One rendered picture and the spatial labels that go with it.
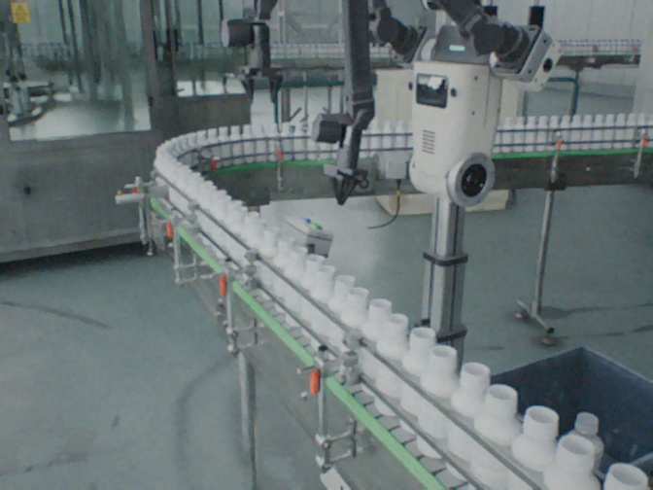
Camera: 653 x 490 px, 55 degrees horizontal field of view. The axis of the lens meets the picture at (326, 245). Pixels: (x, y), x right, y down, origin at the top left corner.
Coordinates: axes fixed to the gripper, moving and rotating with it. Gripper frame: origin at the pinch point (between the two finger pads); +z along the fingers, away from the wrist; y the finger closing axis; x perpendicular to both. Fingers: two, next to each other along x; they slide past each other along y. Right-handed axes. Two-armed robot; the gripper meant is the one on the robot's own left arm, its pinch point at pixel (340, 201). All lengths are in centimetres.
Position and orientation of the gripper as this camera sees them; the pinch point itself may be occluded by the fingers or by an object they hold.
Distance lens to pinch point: 161.1
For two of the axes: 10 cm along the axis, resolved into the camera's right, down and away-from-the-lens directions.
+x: 7.2, -0.6, 6.9
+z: -1.4, 9.6, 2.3
